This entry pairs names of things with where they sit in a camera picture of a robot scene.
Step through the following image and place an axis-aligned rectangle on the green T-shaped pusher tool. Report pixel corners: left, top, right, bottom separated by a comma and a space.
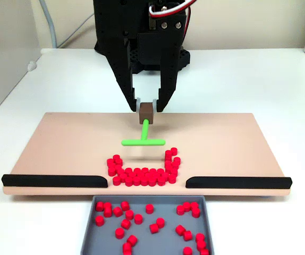
121, 102, 167, 147

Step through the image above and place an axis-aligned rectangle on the grey tray container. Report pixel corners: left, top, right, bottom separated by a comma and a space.
80, 195, 217, 255

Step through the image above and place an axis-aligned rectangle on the beige flat board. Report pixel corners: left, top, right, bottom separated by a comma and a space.
2, 112, 293, 198

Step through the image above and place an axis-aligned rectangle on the red white black servo cable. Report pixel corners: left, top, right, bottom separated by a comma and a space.
149, 0, 199, 37

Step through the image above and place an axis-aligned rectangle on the thin white cable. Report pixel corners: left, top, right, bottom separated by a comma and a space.
58, 13, 95, 49

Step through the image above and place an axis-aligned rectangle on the thick grey cable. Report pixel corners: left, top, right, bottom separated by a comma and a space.
39, 0, 59, 49

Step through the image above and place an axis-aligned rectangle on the black foam rail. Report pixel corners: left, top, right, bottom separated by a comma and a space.
1, 174, 108, 189
185, 176, 293, 190

